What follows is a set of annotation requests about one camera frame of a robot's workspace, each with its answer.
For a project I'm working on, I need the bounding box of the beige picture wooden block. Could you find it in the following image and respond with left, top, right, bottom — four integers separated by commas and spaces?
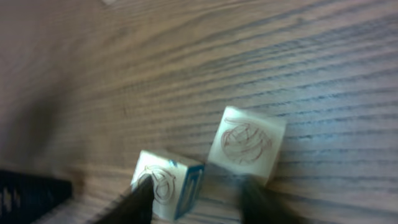
207, 106, 287, 185

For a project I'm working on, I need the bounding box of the blue edged wooden block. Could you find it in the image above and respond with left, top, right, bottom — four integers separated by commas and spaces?
131, 150, 205, 222

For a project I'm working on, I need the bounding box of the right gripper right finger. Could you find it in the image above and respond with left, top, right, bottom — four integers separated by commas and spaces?
239, 175, 305, 224

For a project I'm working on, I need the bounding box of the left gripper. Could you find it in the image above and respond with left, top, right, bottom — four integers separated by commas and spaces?
1, 170, 73, 224

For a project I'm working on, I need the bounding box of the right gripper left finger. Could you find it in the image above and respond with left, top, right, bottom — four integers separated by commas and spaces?
92, 175, 155, 224

